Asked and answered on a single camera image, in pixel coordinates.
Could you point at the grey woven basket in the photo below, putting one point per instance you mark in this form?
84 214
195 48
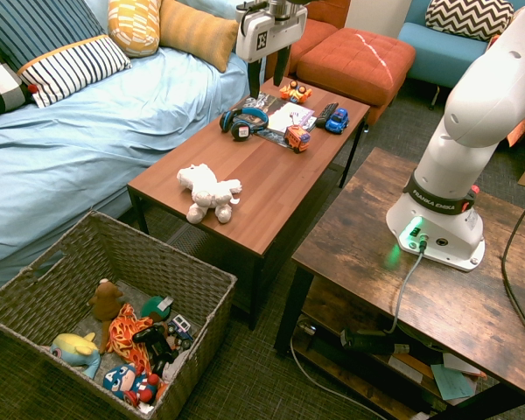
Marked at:
114 280

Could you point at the orange toy truck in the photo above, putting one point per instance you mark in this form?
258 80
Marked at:
297 137

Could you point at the white pink booklet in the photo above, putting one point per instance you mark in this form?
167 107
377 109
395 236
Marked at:
292 117

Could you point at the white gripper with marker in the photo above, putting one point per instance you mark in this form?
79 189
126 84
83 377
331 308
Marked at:
267 35

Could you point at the green round plush toy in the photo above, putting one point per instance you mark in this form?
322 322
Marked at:
154 308

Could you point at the reddish wooden coffee table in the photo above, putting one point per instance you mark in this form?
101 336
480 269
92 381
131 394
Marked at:
262 175

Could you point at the black white chevron pillow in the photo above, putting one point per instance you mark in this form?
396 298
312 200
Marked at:
470 17

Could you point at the yellow white patterned pillow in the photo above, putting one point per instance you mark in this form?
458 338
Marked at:
133 26

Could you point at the blue black headphones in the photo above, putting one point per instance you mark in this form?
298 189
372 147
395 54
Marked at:
243 121

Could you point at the Captain America plush doll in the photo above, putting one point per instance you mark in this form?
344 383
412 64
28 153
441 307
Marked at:
133 383

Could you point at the blue yellow plush toy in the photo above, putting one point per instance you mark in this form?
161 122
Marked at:
76 352

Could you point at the black power supply box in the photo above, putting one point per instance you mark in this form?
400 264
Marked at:
369 342

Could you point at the orange armchair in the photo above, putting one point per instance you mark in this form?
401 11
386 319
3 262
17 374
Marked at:
319 26

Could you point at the dark cover magazine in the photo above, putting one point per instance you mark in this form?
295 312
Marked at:
262 105

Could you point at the black white checked pillow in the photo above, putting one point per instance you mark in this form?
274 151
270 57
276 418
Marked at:
0 89

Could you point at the blue sofa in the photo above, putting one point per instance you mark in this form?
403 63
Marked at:
446 48

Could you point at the light blue covered bed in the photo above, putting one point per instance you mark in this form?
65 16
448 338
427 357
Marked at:
92 131

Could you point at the orange tufted ottoman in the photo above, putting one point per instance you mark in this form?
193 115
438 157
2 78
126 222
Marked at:
354 65

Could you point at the black remote control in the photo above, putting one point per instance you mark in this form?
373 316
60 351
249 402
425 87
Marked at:
326 115

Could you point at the mustard ribbed pillow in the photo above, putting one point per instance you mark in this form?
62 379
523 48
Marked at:
197 32

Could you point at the dark blue striped pillow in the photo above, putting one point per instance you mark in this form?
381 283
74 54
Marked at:
35 30

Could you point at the rustic brown wooden table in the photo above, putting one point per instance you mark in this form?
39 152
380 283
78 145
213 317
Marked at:
420 280

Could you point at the navy white striped pillow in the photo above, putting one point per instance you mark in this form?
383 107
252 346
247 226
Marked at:
72 70

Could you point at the orange flame patterned plush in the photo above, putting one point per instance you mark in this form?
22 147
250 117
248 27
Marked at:
127 337

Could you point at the small blue white toy truck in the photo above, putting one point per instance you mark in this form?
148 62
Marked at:
180 329

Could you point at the teal paper sheet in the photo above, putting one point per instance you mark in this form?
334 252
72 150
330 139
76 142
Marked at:
452 381

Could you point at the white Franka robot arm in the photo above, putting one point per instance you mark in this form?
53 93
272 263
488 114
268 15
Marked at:
466 109

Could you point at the blue toy car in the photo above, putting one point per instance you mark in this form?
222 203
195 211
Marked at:
337 120

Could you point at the white stuffed toy animal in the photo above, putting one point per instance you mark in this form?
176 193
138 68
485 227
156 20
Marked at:
207 192

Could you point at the orange yellow toy vehicle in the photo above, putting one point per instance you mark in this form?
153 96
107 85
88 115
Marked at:
296 91

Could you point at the brown plush toy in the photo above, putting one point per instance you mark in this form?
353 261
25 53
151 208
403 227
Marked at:
105 304

